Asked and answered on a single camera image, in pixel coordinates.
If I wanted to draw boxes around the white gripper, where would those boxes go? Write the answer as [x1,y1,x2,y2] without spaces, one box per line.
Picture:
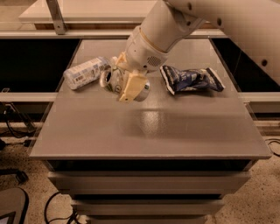
[115,26,168,102]

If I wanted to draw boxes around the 7up soda can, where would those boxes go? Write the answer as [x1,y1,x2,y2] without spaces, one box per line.
[99,65,151,102]

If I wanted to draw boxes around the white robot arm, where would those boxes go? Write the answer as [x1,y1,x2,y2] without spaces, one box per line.
[116,0,280,102]

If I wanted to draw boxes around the blue chip bag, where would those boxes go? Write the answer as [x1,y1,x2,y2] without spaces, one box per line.
[160,65,225,95]

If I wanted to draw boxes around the clear plastic water bottle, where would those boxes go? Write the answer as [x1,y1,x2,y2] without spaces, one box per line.
[63,57,110,90]

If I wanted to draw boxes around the grey drawer cabinet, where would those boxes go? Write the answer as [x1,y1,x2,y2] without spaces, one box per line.
[31,39,270,224]

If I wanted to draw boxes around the black chair base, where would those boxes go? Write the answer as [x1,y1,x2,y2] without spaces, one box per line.
[0,169,29,184]

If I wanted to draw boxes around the metal railing frame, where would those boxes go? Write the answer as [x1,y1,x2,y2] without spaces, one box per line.
[0,0,228,40]

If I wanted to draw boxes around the dark cables left side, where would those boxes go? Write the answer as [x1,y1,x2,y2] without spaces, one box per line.
[0,101,38,147]

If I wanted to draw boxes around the black floor cable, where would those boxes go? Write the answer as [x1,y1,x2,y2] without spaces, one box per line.
[43,191,80,224]

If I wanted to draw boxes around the black cable right floor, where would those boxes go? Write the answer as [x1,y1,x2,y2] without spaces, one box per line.
[264,137,280,158]

